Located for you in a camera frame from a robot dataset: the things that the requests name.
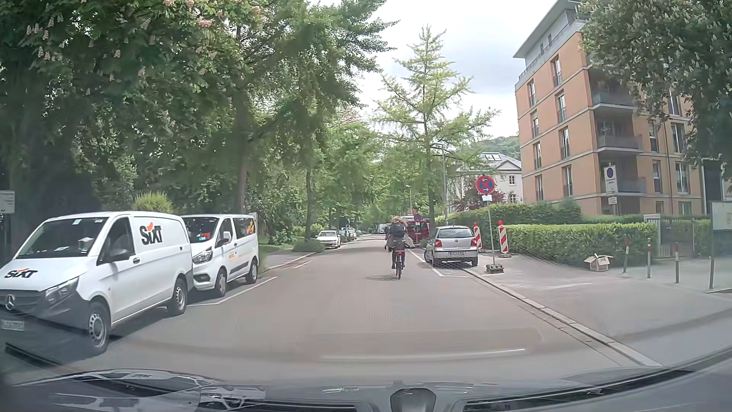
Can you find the grey asphalt road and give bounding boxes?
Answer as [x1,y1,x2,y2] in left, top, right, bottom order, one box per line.
[0,233,647,385]

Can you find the metal gate fence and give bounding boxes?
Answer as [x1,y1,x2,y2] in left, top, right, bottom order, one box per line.
[643,214,713,259]

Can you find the round no-stopping sign on post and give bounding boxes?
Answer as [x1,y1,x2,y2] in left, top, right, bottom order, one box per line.
[475,174,505,274]

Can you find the white house with grey roof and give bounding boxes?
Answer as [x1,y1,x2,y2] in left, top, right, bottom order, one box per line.
[448,151,523,214]

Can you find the row of trees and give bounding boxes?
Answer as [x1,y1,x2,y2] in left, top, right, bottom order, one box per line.
[0,0,401,253]

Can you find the car's own bonnet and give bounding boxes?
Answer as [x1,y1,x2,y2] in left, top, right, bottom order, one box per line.
[0,346,732,412]

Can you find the small white van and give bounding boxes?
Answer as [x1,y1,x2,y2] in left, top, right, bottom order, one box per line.
[181,213,260,298]

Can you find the person on bicycle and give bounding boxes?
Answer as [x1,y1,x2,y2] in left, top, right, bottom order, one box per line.
[385,216,416,280]

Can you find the sign board on pole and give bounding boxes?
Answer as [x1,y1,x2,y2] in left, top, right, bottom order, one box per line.
[708,200,732,290]

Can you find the dark red vehicle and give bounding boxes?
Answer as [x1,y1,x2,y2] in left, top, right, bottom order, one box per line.
[402,215,430,245]

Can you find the trimmed green hedge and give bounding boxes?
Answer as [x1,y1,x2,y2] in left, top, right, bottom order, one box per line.
[436,201,732,269]

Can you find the rounded green bush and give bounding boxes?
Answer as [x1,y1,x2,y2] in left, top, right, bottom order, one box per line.
[133,192,175,215]

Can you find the grass verge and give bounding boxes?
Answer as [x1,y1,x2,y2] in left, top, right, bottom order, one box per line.
[257,241,316,273]

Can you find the slender light green tree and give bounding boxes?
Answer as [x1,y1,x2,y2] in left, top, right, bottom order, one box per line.
[374,24,499,237]

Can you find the orange brick apartment building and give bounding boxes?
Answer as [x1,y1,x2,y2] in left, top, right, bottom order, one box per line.
[513,0,732,217]

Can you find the silver hatchback car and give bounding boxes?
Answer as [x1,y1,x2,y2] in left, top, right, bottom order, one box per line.
[424,225,479,269]

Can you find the large white van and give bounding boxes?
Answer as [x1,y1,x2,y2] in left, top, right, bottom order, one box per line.
[0,211,194,356]

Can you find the large dark green tree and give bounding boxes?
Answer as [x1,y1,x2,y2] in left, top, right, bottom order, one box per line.
[578,0,732,172]

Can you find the parking sign on post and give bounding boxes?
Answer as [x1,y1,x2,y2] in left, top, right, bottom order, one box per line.
[603,165,620,216]

